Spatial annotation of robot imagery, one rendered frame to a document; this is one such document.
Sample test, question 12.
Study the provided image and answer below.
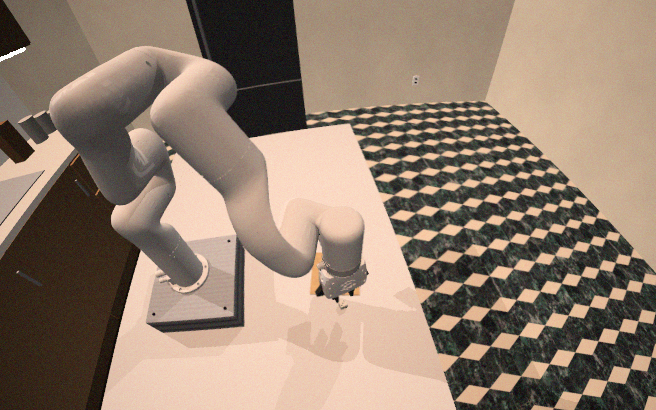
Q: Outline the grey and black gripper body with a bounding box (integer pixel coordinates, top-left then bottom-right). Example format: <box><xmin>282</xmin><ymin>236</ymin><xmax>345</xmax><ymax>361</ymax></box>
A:
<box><xmin>319</xmin><ymin>255</ymin><xmax>367</xmax><ymax>299</ymax></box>

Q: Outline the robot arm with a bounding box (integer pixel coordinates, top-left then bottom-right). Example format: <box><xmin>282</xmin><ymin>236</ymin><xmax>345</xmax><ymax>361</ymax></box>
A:
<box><xmin>49</xmin><ymin>46</ymin><xmax>365</xmax><ymax>294</ymax></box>

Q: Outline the tan mat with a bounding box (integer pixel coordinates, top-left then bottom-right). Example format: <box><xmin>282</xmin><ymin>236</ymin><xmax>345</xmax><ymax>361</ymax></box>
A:
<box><xmin>310</xmin><ymin>252</ymin><xmax>359</xmax><ymax>295</ymax></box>

